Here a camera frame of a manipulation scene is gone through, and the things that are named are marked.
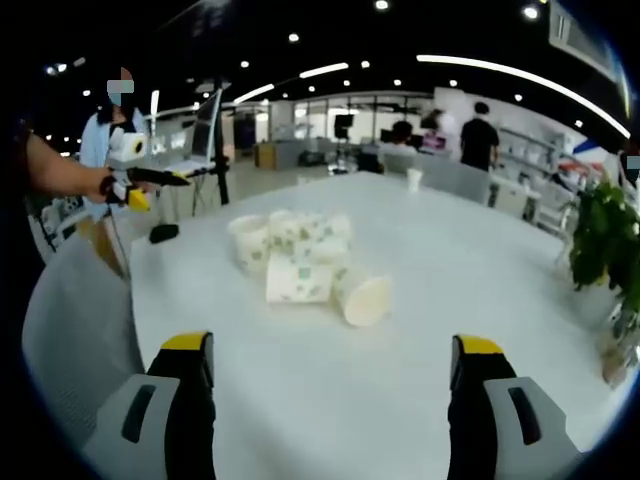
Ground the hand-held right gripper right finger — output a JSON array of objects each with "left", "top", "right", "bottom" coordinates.
[{"left": 447, "top": 333, "right": 584, "bottom": 480}]

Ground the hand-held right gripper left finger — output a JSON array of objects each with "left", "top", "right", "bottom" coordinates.
[{"left": 82, "top": 330, "right": 217, "bottom": 480}]

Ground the pile of printed paper cups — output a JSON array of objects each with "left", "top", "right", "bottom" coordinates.
[{"left": 226, "top": 209, "right": 394, "bottom": 329}]

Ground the person's left hand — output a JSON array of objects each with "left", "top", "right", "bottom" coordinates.
[{"left": 97, "top": 169, "right": 119, "bottom": 204}]

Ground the small black object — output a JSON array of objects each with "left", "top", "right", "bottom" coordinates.
[{"left": 148, "top": 223, "right": 181, "bottom": 245}]

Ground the open laptop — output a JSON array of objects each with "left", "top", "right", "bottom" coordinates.
[{"left": 167, "top": 89, "right": 224, "bottom": 174}]

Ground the black tripod stand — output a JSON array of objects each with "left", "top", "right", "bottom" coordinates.
[{"left": 213, "top": 85, "right": 232, "bottom": 206}]

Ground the white table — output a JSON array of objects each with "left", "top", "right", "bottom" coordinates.
[{"left": 128, "top": 171, "right": 619, "bottom": 480}]

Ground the green potted plant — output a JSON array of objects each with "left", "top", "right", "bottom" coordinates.
[{"left": 567, "top": 178, "right": 640, "bottom": 389}]

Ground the white shelf unit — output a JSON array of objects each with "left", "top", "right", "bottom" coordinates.
[{"left": 492, "top": 124, "right": 571, "bottom": 221}]

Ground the long ceiling light strip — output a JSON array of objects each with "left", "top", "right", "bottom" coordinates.
[{"left": 415, "top": 53, "right": 632, "bottom": 141}]

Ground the ceiling air vent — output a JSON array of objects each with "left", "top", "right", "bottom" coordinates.
[{"left": 546, "top": 0, "right": 629, "bottom": 76}]

